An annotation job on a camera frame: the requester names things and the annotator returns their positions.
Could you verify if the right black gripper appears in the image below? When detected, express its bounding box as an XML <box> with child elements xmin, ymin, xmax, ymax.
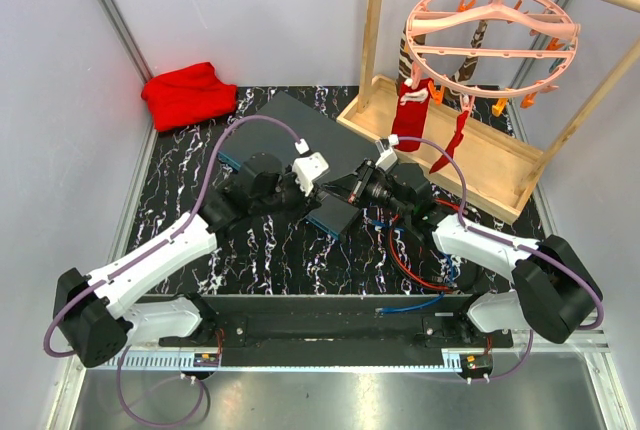
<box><xmin>322</xmin><ymin>159</ymin><xmax>411</xmax><ymax>219</ymax></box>

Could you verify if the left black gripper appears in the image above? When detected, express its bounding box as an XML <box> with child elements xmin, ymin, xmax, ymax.
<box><xmin>253</xmin><ymin>165</ymin><xmax>322</xmax><ymax>226</ymax></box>

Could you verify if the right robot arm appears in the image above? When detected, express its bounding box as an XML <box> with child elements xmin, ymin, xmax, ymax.
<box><xmin>321</xmin><ymin>160</ymin><xmax>602</xmax><ymax>347</ymax></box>

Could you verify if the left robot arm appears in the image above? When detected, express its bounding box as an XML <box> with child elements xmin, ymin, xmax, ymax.
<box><xmin>53</xmin><ymin>152</ymin><xmax>329</xmax><ymax>368</ymax></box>

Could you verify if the red sock left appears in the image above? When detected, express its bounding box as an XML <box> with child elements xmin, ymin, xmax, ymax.
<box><xmin>391</xmin><ymin>78</ymin><xmax>433</xmax><ymax>138</ymax></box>

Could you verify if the red sock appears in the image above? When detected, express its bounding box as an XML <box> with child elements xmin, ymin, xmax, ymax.
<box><xmin>391</xmin><ymin>78</ymin><xmax>433</xmax><ymax>138</ymax></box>
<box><xmin>429</xmin><ymin>110</ymin><xmax>470</xmax><ymax>174</ymax></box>

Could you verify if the red sock right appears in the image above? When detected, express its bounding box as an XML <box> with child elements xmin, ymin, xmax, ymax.
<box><xmin>429</xmin><ymin>110</ymin><xmax>470</xmax><ymax>174</ymax></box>

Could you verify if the brown striped sock front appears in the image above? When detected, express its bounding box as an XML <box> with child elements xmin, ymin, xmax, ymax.
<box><xmin>396</xmin><ymin>32</ymin><xmax>413</xmax><ymax>84</ymax></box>

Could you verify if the brown striped sock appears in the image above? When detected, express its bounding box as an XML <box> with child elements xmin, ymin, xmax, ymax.
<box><xmin>449</xmin><ymin>19</ymin><xmax>491</xmax><ymax>89</ymax></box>
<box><xmin>396</xmin><ymin>32</ymin><xmax>413</xmax><ymax>84</ymax></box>

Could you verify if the red folded cloth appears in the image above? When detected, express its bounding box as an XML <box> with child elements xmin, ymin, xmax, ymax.
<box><xmin>141</xmin><ymin>62</ymin><xmax>237</xmax><ymax>133</ymax></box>

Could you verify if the brown striped sock back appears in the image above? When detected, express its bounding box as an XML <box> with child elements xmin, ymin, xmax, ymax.
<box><xmin>449</xmin><ymin>19</ymin><xmax>491</xmax><ymax>89</ymax></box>

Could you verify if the pink round clip hanger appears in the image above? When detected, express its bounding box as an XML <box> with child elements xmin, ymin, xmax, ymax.
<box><xmin>405</xmin><ymin>0</ymin><xmax>581</xmax><ymax>106</ymax></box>

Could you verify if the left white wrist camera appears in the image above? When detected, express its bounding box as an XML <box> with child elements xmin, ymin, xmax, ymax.
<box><xmin>292</xmin><ymin>152</ymin><xmax>329</xmax><ymax>197</ymax></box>

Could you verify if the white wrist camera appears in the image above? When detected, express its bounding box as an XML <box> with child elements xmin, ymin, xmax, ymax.
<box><xmin>375</xmin><ymin>134</ymin><xmax>399</xmax><ymax>172</ymax></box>
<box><xmin>292</xmin><ymin>152</ymin><xmax>329</xmax><ymax>197</ymax></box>

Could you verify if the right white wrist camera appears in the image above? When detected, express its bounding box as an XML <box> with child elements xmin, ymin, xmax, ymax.
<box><xmin>375</xmin><ymin>134</ymin><xmax>399</xmax><ymax>172</ymax></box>

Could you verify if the dark blue network switch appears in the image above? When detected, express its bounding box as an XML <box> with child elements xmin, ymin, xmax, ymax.
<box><xmin>218</xmin><ymin>92</ymin><xmax>379</xmax><ymax>242</ymax></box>

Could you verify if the red ethernet cable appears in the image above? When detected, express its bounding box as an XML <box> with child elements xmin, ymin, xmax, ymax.
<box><xmin>387</xmin><ymin>198</ymin><xmax>466</xmax><ymax>294</ymax></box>

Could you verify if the wooden drying rack frame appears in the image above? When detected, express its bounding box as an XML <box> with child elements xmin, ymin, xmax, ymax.
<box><xmin>337</xmin><ymin>0</ymin><xmax>639</xmax><ymax>224</ymax></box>

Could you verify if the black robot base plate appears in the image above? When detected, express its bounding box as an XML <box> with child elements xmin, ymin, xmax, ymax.
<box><xmin>159</xmin><ymin>295</ymin><xmax>527</xmax><ymax>372</ymax></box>

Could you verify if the blue ethernet cable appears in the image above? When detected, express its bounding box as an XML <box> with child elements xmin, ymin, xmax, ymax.
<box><xmin>368</xmin><ymin>214</ymin><xmax>461</xmax><ymax>315</ymax></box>

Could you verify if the black ethernet cable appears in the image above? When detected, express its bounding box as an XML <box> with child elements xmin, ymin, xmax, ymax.
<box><xmin>389</xmin><ymin>202</ymin><xmax>486</xmax><ymax>296</ymax></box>

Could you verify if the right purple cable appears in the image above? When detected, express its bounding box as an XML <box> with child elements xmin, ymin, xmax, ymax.
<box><xmin>392</xmin><ymin>135</ymin><xmax>605</xmax><ymax>384</ymax></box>

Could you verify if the purple cable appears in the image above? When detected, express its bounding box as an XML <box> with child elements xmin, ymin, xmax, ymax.
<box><xmin>392</xmin><ymin>135</ymin><xmax>605</xmax><ymax>384</ymax></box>
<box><xmin>43</xmin><ymin>115</ymin><xmax>311</xmax><ymax>424</ymax></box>

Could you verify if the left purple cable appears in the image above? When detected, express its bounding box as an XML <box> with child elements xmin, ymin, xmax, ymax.
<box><xmin>43</xmin><ymin>115</ymin><xmax>311</xmax><ymax>424</ymax></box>

